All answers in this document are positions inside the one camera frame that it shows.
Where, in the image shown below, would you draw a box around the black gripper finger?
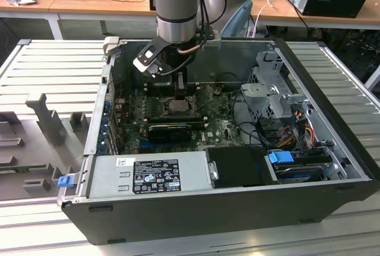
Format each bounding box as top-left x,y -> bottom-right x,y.
175,71 -> 189,101

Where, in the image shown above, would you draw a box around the metal socket cover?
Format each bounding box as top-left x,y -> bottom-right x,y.
195,85 -> 216,111

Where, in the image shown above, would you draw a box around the black RAM slot bank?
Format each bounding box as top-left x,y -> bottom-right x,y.
144,113 -> 207,129
142,81 -> 200,98

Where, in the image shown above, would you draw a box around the CPU socket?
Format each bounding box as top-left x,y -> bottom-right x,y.
161,95 -> 198,116

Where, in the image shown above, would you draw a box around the blue expansion slot retainers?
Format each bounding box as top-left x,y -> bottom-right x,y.
99,98 -> 112,153

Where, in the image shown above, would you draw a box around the black graphics card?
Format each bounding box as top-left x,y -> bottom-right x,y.
147,124 -> 192,143

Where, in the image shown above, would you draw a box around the green motherboard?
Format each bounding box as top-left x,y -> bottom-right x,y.
112,85 -> 247,154

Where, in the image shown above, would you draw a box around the silver metal drive cage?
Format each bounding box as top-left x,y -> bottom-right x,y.
240,49 -> 312,120

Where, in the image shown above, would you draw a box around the black plastic air shroud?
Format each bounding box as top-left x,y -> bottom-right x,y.
204,146 -> 280,188

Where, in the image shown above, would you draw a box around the wooden desk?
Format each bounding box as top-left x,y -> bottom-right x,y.
0,0 -> 259,40
249,0 -> 380,30

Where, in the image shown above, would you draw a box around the grey power supply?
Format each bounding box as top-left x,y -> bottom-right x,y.
87,151 -> 213,199

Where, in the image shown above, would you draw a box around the blue disk carrier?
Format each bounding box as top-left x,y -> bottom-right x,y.
267,150 -> 295,166

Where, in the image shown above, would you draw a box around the black PC case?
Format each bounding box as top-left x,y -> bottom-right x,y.
56,36 -> 380,246

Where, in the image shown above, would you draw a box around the hard disk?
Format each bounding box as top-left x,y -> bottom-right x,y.
274,163 -> 324,184

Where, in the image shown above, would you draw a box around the blue case latch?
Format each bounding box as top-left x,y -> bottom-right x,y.
58,175 -> 74,188

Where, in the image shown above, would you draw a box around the grey parts rack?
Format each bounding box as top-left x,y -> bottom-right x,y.
0,92 -> 93,202

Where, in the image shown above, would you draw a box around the green RAM stick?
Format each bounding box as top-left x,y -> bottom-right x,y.
0,164 -> 47,175

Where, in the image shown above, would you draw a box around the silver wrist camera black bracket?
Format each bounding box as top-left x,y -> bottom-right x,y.
132,37 -> 164,79

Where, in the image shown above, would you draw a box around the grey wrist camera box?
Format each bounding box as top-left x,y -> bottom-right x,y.
204,30 -> 222,49

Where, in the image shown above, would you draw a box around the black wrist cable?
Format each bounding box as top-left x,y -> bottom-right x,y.
195,0 -> 216,46

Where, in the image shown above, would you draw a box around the silver power supply handle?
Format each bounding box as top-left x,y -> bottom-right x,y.
207,160 -> 220,181

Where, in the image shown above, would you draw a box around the black cable bundle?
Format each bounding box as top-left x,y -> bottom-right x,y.
230,89 -> 286,150

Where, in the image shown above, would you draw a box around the white cable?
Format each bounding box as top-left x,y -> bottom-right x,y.
246,0 -> 274,37

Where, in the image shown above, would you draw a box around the yellow red wire bundle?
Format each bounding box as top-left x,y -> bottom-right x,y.
278,125 -> 316,150

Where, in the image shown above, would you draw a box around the white frame leg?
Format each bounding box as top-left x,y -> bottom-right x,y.
365,65 -> 380,90

